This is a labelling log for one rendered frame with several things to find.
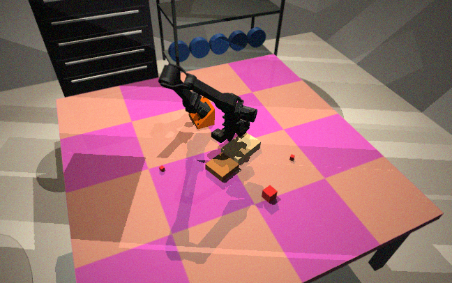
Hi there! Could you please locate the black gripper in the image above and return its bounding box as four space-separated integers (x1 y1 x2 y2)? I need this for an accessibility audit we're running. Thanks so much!
211 115 239 143

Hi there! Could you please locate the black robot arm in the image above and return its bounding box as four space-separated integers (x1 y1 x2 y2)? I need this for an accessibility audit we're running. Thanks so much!
158 63 257 137

